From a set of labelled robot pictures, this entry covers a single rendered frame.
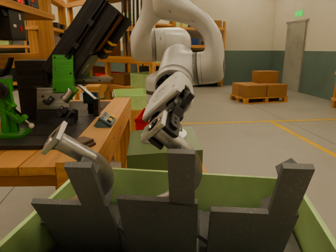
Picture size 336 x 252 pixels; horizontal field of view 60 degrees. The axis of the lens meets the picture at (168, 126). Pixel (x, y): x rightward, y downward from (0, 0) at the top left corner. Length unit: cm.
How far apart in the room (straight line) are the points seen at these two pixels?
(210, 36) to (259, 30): 1092
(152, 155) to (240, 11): 1048
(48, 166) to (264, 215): 85
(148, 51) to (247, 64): 1043
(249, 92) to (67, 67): 604
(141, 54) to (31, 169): 59
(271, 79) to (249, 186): 733
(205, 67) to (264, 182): 38
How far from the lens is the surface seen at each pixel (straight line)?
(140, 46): 106
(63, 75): 174
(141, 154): 105
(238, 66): 1132
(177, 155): 46
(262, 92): 759
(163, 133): 48
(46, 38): 258
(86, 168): 48
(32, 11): 198
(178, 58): 67
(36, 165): 121
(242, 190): 87
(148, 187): 88
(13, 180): 135
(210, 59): 67
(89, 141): 128
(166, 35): 109
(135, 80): 451
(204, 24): 68
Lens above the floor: 130
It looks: 15 degrees down
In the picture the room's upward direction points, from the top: straight up
